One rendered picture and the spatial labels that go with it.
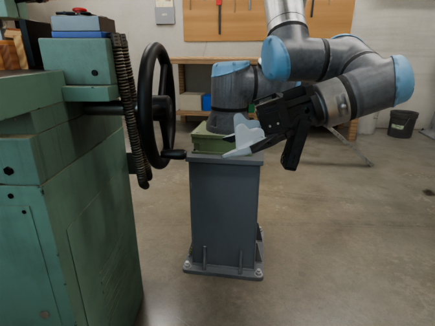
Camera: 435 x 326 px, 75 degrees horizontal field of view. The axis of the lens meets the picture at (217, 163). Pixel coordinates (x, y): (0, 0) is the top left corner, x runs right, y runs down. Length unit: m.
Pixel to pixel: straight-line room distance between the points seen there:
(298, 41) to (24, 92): 0.51
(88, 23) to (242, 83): 0.62
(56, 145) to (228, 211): 0.77
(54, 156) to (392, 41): 3.88
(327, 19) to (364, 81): 3.35
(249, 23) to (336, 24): 1.01
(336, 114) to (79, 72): 0.51
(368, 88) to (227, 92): 0.63
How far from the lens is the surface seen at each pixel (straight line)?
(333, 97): 0.57
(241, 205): 1.19
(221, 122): 1.13
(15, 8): 0.80
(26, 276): 0.75
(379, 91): 0.60
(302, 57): 0.64
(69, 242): 0.70
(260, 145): 0.54
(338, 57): 0.67
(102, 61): 0.65
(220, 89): 1.12
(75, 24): 0.68
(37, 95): 0.60
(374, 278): 1.53
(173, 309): 1.26
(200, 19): 3.95
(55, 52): 0.69
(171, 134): 0.80
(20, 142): 0.59
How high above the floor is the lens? 0.94
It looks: 21 degrees down
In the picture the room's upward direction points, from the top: straight up
